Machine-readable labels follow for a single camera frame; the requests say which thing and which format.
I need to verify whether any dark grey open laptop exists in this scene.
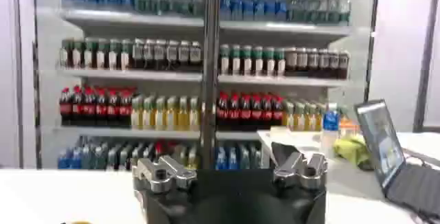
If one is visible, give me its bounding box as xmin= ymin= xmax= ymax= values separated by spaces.
xmin=353 ymin=99 xmax=440 ymax=220

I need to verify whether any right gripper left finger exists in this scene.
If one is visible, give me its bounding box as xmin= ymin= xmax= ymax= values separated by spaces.
xmin=132 ymin=155 xmax=199 ymax=194

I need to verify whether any blue-label water bottle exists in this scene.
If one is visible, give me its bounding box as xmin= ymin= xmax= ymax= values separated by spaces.
xmin=321 ymin=102 xmax=342 ymax=151

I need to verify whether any shelf unit with drink bottles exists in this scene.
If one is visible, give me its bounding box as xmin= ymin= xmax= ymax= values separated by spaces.
xmin=32 ymin=0 xmax=377 ymax=172

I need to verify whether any small orange and white box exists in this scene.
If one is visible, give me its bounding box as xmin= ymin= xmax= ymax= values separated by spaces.
xmin=339 ymin=117 xmax=359 ymax=137

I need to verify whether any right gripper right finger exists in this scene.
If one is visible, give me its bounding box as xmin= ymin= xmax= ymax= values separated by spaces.
xmin=271 ymin=142 xmax=329 ymax=191

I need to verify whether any crumpled green cloth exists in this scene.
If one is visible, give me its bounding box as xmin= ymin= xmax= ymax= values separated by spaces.
xmin=332 ymin=135 xmax=375 ymax=170

